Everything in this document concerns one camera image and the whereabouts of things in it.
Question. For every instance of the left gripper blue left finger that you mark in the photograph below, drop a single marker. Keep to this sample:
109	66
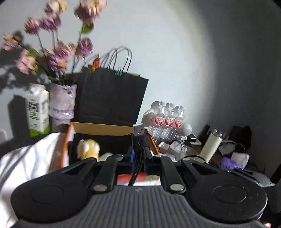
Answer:
132	156

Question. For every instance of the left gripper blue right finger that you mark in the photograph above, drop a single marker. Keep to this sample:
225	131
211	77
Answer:
147	155

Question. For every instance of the orange cardboard box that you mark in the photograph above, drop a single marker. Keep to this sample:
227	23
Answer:
111	138

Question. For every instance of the shrink-wrapped water bottle pack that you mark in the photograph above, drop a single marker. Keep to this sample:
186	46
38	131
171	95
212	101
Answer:
164	120

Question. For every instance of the yellow white plush toy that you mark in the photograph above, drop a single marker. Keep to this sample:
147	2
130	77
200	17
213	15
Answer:
88	149

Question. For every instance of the white round lamp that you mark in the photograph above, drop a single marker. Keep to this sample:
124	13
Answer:
186	130

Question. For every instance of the white thermos bottle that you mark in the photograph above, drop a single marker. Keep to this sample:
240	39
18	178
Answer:
211	145

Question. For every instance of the black paper shopping bag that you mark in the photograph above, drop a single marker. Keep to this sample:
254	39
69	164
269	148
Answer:
105	98

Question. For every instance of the purple crumpled gloves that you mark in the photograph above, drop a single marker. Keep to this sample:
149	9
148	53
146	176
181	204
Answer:
228	164

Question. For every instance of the teal binder clip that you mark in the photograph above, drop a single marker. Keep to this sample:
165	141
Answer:
119	72

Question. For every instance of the purple glass vase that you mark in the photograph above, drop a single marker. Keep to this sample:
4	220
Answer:
62	101

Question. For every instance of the white green milk carton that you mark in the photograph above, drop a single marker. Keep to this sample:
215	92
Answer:
37	108

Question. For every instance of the white fluffy towel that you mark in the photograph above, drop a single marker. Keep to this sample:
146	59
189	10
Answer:
27	163

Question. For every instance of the dried pink purple flowers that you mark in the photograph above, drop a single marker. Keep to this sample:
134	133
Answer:
54	55

